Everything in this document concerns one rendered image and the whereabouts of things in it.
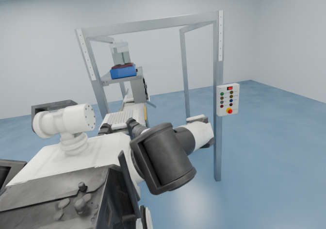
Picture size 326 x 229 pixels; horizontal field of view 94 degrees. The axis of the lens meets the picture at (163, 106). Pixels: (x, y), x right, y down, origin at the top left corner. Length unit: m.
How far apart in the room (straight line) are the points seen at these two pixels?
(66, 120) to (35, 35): 5.15
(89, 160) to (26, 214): 0.12
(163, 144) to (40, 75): 5.38
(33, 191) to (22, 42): 5.39
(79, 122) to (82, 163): 0.09
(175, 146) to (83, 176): 0.20
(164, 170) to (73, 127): 0.22
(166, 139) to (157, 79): 4.46
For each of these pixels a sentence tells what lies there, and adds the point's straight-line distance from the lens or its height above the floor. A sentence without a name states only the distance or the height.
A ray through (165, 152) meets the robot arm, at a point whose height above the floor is 1.22.
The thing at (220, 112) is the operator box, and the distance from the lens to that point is 1.38.
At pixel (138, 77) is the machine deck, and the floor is 1.24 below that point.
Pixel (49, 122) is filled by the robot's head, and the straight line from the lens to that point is 0.42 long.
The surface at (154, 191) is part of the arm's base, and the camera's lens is 0.41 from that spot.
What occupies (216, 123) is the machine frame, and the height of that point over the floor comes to 0.73.
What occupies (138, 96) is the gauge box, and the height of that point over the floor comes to 1.08.
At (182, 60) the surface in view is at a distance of 1.21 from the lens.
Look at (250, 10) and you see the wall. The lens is 5.65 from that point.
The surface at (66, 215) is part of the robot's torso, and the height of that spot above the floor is 1.24.
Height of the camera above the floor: 1.46
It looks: 22 degrees down
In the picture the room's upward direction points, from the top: 8 degrees counter-clockwise
